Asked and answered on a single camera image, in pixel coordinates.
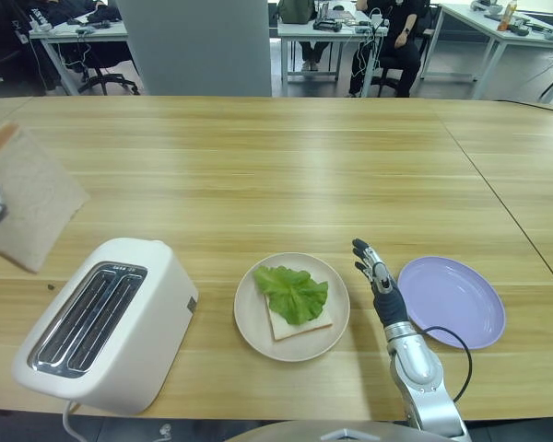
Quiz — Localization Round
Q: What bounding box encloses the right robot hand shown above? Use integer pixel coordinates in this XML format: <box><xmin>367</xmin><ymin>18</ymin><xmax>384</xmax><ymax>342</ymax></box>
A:
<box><xmin>350</xmin><ymin>237</ymin><xmax>414</xmax><ymax>330</ymax></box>

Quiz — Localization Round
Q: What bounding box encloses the bread slice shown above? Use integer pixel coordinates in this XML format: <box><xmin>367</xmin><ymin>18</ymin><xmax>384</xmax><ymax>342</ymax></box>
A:
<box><xmin>0</xmin><ymin>121</ymin><xmax>92</xmax><ymax>273</ymax></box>
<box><xmin>267</xmin><ymin>294</ymin><xmax>335</xmax><ymax>343</ymax></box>

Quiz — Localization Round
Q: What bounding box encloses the purple plate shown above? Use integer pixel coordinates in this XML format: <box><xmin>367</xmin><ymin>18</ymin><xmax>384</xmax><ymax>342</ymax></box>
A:
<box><xmin>396</xmin><ymin>255</ymin><xmax>508</xmax><ymax>352</ymax></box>

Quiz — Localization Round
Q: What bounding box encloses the green lettuce leaf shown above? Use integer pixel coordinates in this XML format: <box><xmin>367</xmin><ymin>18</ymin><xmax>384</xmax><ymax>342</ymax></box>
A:
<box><xmin>252</xmin><ymin>264</ymin><xmax>330</xmax><ymax>326</ymax></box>

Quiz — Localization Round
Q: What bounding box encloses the cream plate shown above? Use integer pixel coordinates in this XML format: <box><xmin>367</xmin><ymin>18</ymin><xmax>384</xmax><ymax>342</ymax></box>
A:
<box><xmin>232</xmin><ymin>251</ymin><xmax>352</xmax><ymax>363</ymax></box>

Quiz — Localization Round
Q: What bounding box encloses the robot body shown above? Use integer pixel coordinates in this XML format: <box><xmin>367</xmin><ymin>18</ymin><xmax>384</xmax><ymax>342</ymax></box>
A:
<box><xmin>220</xmin><ymin>419</ymin><xmax>449</xmax><ymax>442</ymax></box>

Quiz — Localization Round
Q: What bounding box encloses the person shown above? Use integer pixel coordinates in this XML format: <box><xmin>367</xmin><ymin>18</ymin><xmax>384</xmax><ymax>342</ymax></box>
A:
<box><xmin>0</xmin><ymin>0</ymin><xmax>64</xmax><ymax>91</ymax></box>
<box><xmin>299</xmin><ymin>40</ymin><xmax>335</xmax><ymax>73</ymax></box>
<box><xmin>348</xmin><ymin>0</ymin><xmax>428</xmax><ymax>99</ymax></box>

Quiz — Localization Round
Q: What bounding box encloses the black office chair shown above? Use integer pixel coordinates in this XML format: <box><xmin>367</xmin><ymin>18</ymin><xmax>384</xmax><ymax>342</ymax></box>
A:
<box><xmin>75</xmin><ymin>58</ymin><xmax>142</xmax><ymax>97</ymax></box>

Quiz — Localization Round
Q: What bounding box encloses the cream toaster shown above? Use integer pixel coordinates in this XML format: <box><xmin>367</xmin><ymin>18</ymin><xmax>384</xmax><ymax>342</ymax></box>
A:
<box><xmin>11</xmin><ymin>237</ymin><xmax>200</xmax><ymax>416</ymax></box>

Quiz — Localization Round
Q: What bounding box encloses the orange drink bottle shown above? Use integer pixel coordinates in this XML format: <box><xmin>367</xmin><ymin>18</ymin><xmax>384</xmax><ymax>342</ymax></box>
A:
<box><xmin>497</xmin><ymin>0</ymin><xmax>519</xmax><ymax>32</ymax></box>

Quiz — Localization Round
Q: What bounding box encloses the black cable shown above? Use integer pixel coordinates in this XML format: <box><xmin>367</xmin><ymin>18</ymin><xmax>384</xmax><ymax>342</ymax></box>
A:
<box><xmin>413</xmin><ymin>325</ymin><xmax>474</xmax><ymax>407</ymax></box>

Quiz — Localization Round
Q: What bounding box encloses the white cord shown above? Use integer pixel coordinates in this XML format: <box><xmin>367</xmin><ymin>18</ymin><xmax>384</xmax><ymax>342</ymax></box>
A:
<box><xmin>62</xmin><ymin>399</ymin><xmax>174</xmax><ymax>442</ymax></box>

